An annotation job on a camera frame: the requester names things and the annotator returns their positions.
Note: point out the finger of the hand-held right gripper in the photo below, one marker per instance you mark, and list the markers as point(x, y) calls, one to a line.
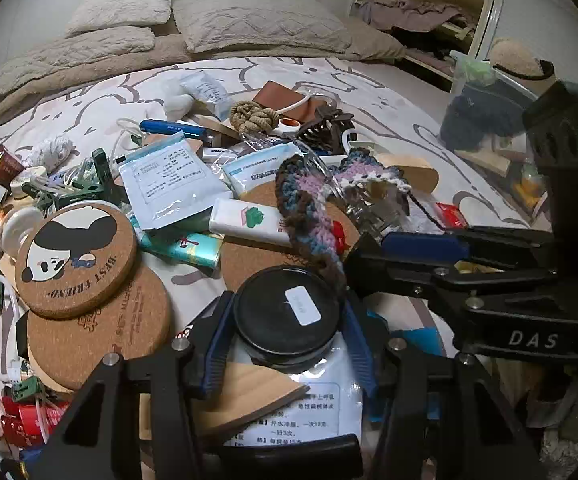
point(419, 246)
point(399, 276)

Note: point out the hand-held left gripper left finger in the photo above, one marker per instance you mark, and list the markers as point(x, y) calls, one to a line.
point(216, 345)

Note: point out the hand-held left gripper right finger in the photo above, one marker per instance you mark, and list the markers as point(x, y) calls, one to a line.
point(359, 345)

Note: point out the black round jar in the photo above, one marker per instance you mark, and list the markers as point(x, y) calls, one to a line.
point(284, 310)

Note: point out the blue purple crochet piece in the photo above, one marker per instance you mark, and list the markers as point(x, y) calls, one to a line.
point(309, 205)

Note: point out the small red packet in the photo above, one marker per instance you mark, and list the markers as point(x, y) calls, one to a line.
point(451, 215)

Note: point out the clear glass jar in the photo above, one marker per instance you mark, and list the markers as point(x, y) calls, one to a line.
point(374, 212)

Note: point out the wooden wedge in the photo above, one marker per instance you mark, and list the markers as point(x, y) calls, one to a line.
point(249, 395)

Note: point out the blue packet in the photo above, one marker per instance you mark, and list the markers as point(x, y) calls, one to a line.
point(421, 340)

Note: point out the wooden semicircle piece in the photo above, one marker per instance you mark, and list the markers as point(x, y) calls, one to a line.
point(416, 170)

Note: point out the pink white crochet piece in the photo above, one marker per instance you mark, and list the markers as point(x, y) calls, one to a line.
point(369, 172)

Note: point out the white instruction packet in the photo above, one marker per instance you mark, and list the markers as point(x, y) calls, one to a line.
point(294, 410)

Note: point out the plain cork coaster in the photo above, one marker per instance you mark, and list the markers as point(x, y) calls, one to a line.
point(259, 255)

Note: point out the teal tissue packet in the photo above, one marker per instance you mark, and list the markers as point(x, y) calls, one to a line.
point(184, 250)

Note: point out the printed bed sheet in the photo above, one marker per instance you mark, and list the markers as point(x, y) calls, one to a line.
point(419, 120)

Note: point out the white tube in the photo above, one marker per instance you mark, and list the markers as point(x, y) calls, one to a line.
point(249, 220)

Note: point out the clear bag of yarn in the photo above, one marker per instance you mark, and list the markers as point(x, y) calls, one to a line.
point(484, 105)

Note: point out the brown hair claw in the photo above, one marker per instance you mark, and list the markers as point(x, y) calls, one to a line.
point(326, 127)

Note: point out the panda cork coaster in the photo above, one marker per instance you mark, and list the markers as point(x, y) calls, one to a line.
point(76, 260)

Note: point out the white zip pouch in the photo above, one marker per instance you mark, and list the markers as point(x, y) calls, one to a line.
point(169, 185)

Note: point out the face mask packet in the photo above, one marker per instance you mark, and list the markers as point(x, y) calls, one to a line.
point(264, 165)

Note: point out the brown leather wallet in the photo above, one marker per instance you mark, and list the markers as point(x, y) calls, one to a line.
point(281, 96)

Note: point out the red sachets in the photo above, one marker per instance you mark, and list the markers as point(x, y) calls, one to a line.
point(24, 417)

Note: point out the green folding clip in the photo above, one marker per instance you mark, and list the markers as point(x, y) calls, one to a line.
point(101, 170)

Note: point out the blue pen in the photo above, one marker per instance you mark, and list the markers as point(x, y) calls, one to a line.
point(169, 127)

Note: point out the white round compact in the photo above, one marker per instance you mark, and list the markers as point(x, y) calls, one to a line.
point(19, 225)

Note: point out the pile of clothes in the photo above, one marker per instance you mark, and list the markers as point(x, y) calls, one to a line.
point(414, 12)

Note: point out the white plush toy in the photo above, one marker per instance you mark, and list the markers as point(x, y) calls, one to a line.
point(179, 102)

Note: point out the small patterned tape roll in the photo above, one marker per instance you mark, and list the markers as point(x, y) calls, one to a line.
point(26, 180)

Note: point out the white wipes packet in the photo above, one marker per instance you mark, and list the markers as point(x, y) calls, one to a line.
point(209, 91)

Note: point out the large beige pillow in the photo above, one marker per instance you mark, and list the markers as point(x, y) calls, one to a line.
point(259, 20)

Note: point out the beige blanket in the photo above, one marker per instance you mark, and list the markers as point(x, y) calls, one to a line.
point(69, 60)

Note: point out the small beige pillow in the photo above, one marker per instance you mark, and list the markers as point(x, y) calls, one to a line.
point(119, 2)

